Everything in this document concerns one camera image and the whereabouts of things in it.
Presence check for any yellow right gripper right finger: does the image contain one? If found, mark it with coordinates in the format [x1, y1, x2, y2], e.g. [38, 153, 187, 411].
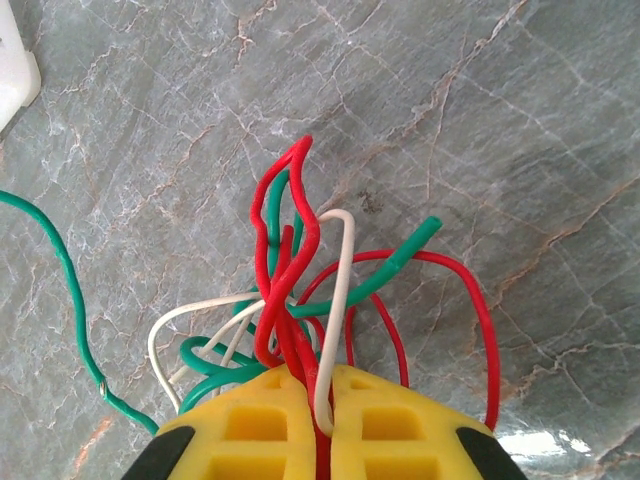
[329, 363, 527, 480]

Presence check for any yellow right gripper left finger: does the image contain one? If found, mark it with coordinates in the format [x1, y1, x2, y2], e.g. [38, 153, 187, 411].
[121, 366, 318, 480]

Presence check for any thin white cable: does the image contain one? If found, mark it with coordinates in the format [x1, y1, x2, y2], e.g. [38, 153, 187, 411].
[147, 292, 271, 414]

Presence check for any thin red cable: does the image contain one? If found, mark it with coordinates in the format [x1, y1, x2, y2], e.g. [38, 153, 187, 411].
[294, 248, 502, 434]

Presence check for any green cable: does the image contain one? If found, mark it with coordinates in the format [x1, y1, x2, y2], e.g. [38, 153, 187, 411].
[0, 189, 162, 437]
[177, 169, 445, 416]

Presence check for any thick white cable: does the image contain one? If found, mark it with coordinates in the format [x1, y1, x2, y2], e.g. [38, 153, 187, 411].
[312, 209, 357, 437]

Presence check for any white perforated plastic basket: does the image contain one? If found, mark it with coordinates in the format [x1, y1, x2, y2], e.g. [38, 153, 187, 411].
[0, 0, 42, 131]

